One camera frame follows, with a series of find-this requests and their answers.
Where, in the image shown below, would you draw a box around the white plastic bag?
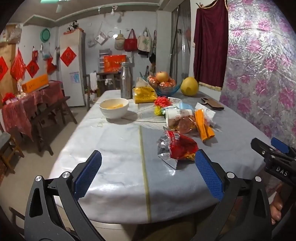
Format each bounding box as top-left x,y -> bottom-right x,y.
94,32 -> 109,45

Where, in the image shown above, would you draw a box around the panda plush toys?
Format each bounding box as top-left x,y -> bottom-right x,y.
67,20 -> 79,32

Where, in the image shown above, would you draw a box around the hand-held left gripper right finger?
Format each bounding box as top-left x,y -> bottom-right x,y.
194,149 -> 272,241

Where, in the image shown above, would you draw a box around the beige hanging pouch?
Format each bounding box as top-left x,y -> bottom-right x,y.
114,30 -> 126,50

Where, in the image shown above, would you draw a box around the green plastic plate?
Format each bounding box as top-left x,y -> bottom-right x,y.
40,28 -> 52,43

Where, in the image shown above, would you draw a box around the dark red curtain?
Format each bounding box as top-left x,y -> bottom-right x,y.
193,0 -> 229,91

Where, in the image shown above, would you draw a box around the white plastic wrapper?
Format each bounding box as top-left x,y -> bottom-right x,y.
195,102 -> 216,127

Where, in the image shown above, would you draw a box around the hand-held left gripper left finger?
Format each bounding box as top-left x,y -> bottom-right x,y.
24,150 -> 107,241

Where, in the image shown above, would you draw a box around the wooden bench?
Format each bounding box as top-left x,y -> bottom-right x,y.
31,96 -> 78,156

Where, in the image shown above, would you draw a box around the blue glass fruit bowl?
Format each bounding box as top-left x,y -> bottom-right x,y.
147,75 -> 182,96

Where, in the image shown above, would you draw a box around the white paper cup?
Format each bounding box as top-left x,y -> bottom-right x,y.
165,108 -> 193,121

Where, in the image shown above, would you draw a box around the clear plastic bread bag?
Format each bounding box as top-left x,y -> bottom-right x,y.
165,116 -> 199,135

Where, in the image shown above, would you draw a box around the white hanging cloth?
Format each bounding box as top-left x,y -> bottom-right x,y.
90,72 -> 99,92

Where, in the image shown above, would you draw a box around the phone in brown case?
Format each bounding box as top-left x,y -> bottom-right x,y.
201,97 -> 225,110

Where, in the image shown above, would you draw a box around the yellow pomelo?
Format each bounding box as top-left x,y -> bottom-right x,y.
180,77 -> 199,96

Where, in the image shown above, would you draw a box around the person's right hand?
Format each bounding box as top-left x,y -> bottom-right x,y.
269,183 -> 287,225

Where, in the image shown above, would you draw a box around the white ceramic bowl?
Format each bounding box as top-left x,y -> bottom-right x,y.
99,98 -> 129,120

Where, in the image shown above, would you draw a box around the red hanging ornament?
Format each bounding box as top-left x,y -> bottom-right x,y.
46,57 -> 57,73

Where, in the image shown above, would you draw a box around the grey tablecloth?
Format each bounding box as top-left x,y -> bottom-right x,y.
48,89 -> 287,225

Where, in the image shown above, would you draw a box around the red diamond paper on refrigerator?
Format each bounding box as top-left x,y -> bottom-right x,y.
60,47 -> 77,67

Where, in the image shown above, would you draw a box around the white refrigerator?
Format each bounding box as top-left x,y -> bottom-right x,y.
57,30 -> 86,107

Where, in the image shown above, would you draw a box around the red plastic bag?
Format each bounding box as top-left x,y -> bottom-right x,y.
10,48 -> 26,80

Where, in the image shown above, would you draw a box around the floral pink quilt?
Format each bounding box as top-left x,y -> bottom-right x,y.
218,0 -> 296,149

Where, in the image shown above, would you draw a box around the pile of wrapped oranges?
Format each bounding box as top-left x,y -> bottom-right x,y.
148,76 -> 177,88

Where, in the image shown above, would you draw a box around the red tote bag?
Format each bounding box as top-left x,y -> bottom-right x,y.
124,29 -> 138,52

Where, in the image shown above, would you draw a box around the red and yellow tassel ornament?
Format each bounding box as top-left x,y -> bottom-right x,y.
154,96 -> 176,116

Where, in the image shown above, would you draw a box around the steel thermos bottle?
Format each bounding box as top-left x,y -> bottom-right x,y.
120,62 -> 133,99

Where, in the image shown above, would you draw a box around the wooden chair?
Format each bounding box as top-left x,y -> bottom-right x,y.
0,131 -> 25,174

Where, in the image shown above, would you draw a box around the orange gift box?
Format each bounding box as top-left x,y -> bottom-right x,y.
103,55 -> 127,72

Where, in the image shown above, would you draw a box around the yellow apple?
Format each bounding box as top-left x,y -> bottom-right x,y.
155,71 -> 169,83

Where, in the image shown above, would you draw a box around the red snack wrapper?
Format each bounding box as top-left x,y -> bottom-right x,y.
157,130 -> 199,169

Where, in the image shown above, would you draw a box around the yellow snack bag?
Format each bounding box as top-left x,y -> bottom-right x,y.
133,77 -> 158,104

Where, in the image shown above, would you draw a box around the orange snack wrapper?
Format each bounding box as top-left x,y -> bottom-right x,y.
194,109 -> 215,142

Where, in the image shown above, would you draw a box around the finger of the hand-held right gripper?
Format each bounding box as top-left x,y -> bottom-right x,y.
252,138 -> 275,160
272,137 -> 296,163

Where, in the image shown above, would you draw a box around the red diamond paper decoration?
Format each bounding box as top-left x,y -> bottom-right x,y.
0,57 -> 8,80
26,60 -> 39,78

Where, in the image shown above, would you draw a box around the long orange box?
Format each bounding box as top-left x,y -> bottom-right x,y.
22,75 -> 49,93

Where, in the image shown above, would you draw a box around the white tote bag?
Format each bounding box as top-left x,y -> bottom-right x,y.
137,28 -> 152,55

